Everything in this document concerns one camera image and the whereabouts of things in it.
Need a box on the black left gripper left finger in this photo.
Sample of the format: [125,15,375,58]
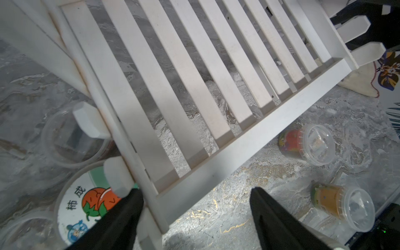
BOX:
[67,189,144,250]

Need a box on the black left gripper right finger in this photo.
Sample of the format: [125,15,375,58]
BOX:
[250,187,329,250]

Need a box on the clear lidless jar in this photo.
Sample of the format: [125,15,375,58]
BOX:
[41,106,115,168]
[1,210,62,250]

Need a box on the white slatted wooden shelf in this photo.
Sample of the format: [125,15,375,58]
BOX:
[1,1,385,250]

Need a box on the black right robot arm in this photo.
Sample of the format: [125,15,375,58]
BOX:
[331,1,400,51]

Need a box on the tomato lid seed jar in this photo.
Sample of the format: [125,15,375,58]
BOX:
[55,157,138,249]

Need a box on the beige work glove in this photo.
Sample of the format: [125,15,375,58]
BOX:
[338,62,379,98]

